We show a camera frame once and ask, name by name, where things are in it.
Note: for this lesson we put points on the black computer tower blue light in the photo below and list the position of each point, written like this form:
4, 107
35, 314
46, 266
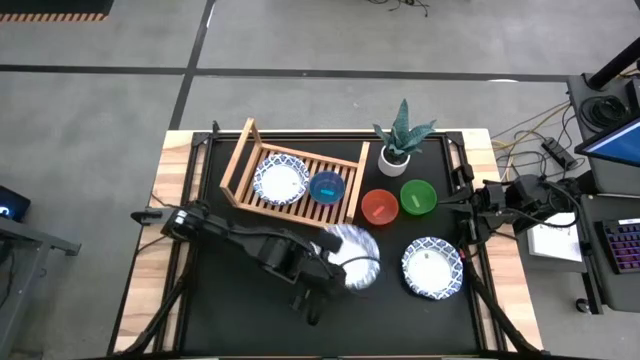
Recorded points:
12, 205

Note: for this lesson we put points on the red plastic bowl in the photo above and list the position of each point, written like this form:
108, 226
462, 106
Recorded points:
380, 205

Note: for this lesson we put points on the black power strip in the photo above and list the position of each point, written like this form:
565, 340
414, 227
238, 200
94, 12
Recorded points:
559, 152

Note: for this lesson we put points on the blue plastic bowl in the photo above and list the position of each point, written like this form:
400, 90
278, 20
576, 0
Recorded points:
327, 185

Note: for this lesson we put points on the blue patterned white plate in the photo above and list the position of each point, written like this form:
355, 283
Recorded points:
280, 182
367, 245
432, 270

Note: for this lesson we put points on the snake plant in white pot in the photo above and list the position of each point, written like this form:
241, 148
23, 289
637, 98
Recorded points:
395, 165

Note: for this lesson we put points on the grey operator desk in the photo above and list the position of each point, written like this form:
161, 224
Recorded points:
600, 285

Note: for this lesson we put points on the black floor mat orange stripes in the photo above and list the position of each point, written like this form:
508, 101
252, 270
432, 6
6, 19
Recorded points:
50, 6

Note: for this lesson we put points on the black table mat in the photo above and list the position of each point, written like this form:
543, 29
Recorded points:
250, 320

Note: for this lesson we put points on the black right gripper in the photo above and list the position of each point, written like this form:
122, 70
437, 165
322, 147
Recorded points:
487, 205

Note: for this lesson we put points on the black caster wheel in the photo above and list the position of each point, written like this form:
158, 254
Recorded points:
582, 305

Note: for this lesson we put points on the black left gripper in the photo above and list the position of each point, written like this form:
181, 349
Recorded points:
310, 272

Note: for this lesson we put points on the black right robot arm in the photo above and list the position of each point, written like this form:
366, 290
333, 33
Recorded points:
530, 200

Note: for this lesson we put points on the blue screen monitor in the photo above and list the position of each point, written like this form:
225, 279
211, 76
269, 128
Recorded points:
620, 145

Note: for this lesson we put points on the black round pole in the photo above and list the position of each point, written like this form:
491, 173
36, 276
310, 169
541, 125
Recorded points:
615, 65

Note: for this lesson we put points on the green plastic bowl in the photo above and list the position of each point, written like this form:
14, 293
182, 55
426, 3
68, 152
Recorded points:
419, 192

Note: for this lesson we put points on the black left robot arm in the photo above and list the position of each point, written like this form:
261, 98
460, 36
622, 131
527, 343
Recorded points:
235, 240

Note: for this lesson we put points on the white paper notepad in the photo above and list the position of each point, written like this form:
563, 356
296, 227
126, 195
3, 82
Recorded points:
555, 245

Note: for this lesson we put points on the purple backlit keyboard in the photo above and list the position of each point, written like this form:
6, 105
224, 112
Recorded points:
625, 247

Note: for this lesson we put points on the wooden slatted shelf rack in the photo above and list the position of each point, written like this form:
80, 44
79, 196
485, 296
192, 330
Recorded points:
300, 212

